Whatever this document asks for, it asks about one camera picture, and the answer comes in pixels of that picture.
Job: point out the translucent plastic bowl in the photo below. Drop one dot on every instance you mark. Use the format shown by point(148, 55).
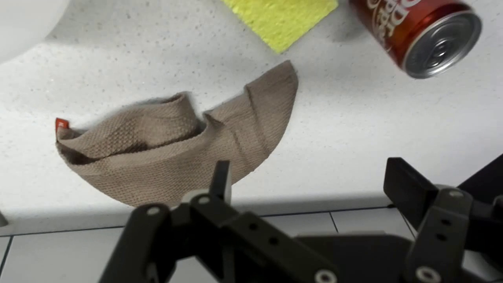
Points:
point(26, 23)

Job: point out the yellow sponge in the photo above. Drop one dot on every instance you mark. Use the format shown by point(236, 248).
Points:
point(280, 23)

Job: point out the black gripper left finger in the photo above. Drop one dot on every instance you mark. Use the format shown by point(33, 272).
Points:
point(231, 245)

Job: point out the red soda can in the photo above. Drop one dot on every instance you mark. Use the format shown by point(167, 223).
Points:
point(422, 36)

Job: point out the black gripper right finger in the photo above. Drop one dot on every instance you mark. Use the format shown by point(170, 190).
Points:
point(448, 220)

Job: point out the tan cloth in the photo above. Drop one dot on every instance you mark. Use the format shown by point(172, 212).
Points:
point(162, 151)

